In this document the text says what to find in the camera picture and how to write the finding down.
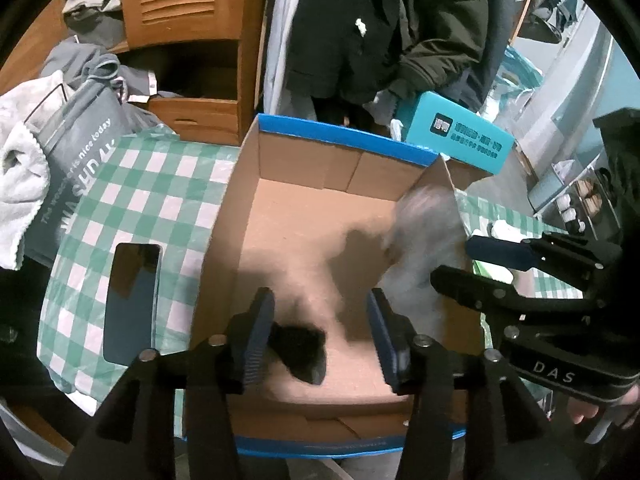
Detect white fuzzy towel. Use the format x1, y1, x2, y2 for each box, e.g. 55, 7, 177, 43
1, 70, 70, 271

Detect wooden louvered cabinet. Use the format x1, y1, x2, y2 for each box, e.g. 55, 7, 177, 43
1, 0, 265, 146

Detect hanging dark jackets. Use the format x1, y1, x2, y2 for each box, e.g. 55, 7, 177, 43
262, 0, 514, 124

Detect blue clear plastic bags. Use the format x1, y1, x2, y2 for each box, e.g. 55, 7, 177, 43
494, 46, 544, 112

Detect cardboard box with blue rim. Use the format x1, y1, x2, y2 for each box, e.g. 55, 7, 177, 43
191, 115, 484, 458

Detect dark grey sock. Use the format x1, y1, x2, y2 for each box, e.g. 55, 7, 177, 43
268, 323, 326, 386

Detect teal box with text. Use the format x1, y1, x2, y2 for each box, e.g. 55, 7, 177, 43
396, 92, 514, 174

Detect metal shoe rack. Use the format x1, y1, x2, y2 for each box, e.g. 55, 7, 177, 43
528, 152, 620, 240

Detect black smartphone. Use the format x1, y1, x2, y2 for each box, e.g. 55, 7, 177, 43
102, 243, 162, 366

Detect person right hand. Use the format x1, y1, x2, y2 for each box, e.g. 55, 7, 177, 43
566, 381, 640, 430

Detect light green cloth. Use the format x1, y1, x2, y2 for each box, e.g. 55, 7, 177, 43
471, 219, 534, 285

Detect large grey cloth garment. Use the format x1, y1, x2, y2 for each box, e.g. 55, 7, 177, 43
378, 185, 465, 341

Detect grey printed tote bag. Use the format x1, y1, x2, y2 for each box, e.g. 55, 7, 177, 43
25, 78, 130, 266

